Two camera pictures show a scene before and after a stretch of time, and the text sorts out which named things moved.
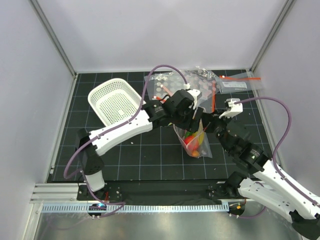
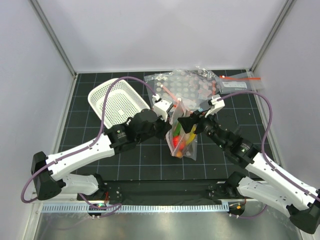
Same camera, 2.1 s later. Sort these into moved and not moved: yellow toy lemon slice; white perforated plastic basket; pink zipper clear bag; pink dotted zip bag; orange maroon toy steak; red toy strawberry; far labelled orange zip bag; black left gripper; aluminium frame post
Moved: yellow toy lemon slice; orange maroon toy steak; pink zipper clear bag; black left gripper; red toy strawberry
Not moved: aluminium frame post; white perforated plastic basket; pink dotted zip bag; far labelled orange zip bag
